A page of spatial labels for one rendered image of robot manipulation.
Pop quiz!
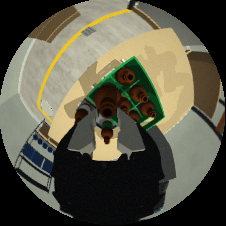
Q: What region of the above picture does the green plastic crate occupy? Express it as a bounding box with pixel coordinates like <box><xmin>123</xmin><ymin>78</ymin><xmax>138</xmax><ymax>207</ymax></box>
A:
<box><xmin>86</xmin><ymin>56</ymin><xmax>165</xmax><ymax>131</ymax></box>

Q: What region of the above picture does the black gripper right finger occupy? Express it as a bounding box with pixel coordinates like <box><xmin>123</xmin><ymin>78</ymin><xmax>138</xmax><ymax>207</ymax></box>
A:
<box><xmin>116</xmin><ymin>107</ymin><xmax>165</xmax><ymax>180</ymax></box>

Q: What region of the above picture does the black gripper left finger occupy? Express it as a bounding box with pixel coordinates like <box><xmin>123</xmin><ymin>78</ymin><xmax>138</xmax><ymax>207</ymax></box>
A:
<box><xmin>50</xmin><ymin>108</ymin><xmax>99</xmax><ymax>178</ymax></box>

